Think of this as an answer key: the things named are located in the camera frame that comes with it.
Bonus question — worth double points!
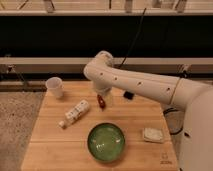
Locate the white plastic bottle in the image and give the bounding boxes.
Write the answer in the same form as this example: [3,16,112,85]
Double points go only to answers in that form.
[58,100,90,129]

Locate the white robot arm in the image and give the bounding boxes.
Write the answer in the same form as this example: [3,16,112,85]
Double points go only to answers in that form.
[83,51,213,171]

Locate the green ceramic bowl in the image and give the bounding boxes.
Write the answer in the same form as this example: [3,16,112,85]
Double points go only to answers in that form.
[87,123,126,163]

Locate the red small object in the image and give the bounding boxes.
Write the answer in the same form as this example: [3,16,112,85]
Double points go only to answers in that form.
[97,95,106,109]

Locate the black smartphone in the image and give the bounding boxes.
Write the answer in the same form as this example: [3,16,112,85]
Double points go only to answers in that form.
[123,91,134,100]

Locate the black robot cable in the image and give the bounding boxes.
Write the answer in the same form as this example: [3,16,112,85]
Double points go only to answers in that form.
[163,106,185,136]

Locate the black power cable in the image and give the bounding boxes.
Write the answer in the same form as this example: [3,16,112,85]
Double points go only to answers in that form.
[118,7,147,69]

